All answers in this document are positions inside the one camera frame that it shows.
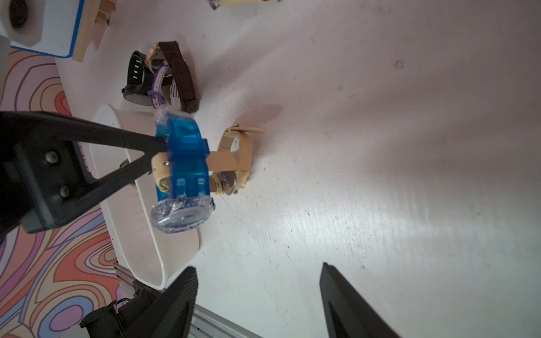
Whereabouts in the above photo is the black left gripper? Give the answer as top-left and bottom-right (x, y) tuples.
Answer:
(1, 111), (166, 238)

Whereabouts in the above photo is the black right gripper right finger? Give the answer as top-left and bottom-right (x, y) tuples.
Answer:
(319, 263), (399, 338)

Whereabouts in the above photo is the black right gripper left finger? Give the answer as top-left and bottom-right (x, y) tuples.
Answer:
(122, 266), (198, 338)

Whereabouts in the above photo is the blue transparent watch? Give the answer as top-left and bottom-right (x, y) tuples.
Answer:
(150, 108), (215, 233)

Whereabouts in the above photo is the beige strap watch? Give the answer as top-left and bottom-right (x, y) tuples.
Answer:
(152, 125), (264, 195)

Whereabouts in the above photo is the white plastic storage box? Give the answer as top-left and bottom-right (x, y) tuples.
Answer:
(87, 104), (200, 290)

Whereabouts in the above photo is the black smart watch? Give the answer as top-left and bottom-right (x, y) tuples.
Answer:
(121, 51), (154, 106)

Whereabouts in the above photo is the white board blue rim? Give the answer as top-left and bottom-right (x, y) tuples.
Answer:
(11, 0), (85, 59)

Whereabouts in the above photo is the wooden board easel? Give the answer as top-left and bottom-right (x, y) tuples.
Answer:
(72, 0), (116, 62)

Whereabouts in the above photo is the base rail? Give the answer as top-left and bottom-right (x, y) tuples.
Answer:
(114, 263), (260, 337)

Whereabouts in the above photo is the brown purple strap watch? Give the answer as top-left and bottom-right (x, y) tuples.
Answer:
(145, 41), (199, 114)

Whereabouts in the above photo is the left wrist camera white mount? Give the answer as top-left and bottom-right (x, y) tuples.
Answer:
(1, 0), (45, 47)

